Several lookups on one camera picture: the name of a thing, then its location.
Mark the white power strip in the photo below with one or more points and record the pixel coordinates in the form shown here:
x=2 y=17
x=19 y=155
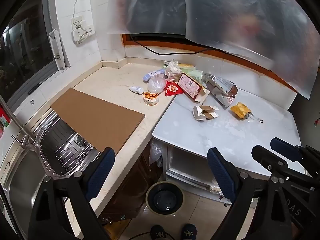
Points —
x=83 y=33

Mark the yellow wrapper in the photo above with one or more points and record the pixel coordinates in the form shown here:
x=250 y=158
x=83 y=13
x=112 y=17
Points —
x=240 y=110

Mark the brown wooden cabinet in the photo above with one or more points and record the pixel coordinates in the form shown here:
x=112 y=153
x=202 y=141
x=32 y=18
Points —
x=130 y=180

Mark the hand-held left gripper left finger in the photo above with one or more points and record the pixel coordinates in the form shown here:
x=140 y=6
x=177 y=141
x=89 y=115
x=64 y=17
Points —
x=100 y=171

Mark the clear plastic bag under counter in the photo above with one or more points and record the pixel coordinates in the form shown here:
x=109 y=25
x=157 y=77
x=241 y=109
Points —
x=155 y=152

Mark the pale green packet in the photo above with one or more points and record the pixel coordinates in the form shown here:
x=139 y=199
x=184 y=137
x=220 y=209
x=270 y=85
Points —
x=196 y=75

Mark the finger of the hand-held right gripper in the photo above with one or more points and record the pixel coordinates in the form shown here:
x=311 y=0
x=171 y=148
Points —
x=265 y=158
x=285 y=148

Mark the pale yellow box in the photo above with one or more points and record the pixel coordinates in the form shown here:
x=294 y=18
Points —
x=187 y=66

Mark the black bin with beige rim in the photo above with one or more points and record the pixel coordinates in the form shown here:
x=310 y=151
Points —
x=163 y=198

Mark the red snack packet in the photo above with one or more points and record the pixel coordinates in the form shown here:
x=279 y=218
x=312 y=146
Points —
x=173 y=90

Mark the frosted plastic sheet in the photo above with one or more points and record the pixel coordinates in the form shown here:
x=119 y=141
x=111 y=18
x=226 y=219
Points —
x=250 y=17
x=150 y=5

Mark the steel faucet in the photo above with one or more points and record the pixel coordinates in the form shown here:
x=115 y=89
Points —
x=15 y=120

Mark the crushed white carton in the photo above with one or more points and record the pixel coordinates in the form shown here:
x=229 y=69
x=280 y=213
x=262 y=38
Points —
x=203 y=113

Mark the crumpled white plastic bag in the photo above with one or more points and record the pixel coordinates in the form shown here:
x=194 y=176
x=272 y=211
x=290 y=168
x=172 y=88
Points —
x=172 y=70

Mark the stainless steel sink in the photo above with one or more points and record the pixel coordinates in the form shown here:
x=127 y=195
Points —
x=22 y=180

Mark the small clear wrapper piece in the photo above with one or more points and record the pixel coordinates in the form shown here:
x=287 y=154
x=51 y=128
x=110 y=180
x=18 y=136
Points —
x=255 y=118

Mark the brown cardboard sheet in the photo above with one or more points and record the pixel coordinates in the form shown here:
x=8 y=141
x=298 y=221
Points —
x=100 y=117

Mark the red label bottle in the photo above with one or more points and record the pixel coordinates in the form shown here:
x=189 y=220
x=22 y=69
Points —
x=3 y=123

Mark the white wall switch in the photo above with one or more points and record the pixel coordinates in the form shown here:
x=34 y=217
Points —
x=78 y=20

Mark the window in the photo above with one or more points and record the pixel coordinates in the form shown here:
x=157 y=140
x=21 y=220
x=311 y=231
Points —
x=25 y=42

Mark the red-brown open carton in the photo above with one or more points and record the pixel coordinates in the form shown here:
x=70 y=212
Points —
x=188 y=85

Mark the silver foil bag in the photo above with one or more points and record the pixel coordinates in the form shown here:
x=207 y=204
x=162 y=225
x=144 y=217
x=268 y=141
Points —
x=222 y=90

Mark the small white bottle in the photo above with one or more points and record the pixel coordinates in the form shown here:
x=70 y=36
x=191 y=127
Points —
x=136 y=89

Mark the red hanging ornament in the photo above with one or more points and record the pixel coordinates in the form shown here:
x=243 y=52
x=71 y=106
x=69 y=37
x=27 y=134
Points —
x=317 y=122

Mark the blue and white box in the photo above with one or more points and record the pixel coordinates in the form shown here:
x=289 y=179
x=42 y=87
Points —
x=152 y=75

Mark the white plastic wall rack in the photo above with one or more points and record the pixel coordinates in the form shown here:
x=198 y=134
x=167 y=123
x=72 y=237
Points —
x=58 y=50

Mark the crumpled clear plastic bag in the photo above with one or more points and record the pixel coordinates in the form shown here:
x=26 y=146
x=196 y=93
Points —
x=157 y=85

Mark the orange white wrapper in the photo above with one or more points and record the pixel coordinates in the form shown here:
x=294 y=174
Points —
x=150 y=99

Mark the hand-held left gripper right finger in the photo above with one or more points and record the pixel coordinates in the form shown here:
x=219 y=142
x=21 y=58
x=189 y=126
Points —
x=221 y=175

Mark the white marble-top cabinet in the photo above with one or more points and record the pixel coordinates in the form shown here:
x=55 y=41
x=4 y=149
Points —
x=225 y=140

